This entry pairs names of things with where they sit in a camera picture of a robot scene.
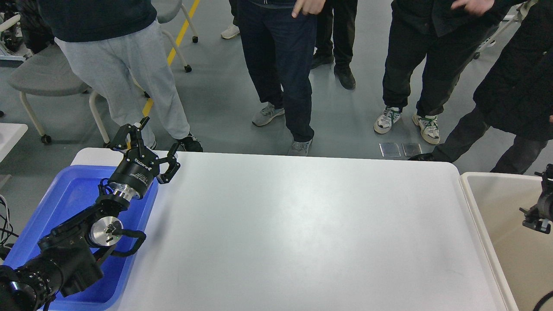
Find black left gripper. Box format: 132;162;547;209
108;117;181;200

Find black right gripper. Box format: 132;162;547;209
519;164;553;234

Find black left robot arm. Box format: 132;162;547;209
1;116;181;311

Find beige plastic bin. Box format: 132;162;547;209
460;172;553;311

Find blue plastic bin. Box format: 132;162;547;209
4;165;135;311

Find person in grey sweatpants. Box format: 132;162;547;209
38;0;202;152

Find grey chair with castors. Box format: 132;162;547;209
8;44;89;144

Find person in black coat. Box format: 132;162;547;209
411;0;553;175

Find white side table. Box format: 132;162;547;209
0;123;28;161

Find metal floor plate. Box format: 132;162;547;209
379;143;402;158
401;143;423;158

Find person in navy trousers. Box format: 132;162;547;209
237;0;325;157

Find person in black trousers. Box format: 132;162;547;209
311;0;358;90

